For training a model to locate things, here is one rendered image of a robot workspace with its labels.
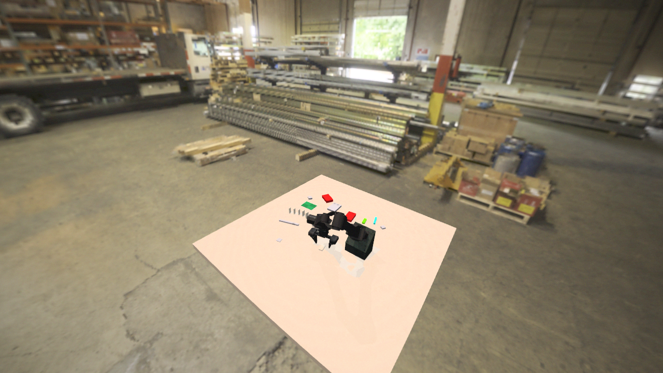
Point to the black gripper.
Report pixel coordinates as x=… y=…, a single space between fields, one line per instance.
x=324 y=234

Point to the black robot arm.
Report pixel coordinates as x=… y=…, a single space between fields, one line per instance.
x=339 y=222

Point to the green flat mat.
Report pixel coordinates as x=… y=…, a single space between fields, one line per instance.
x=308 y=205

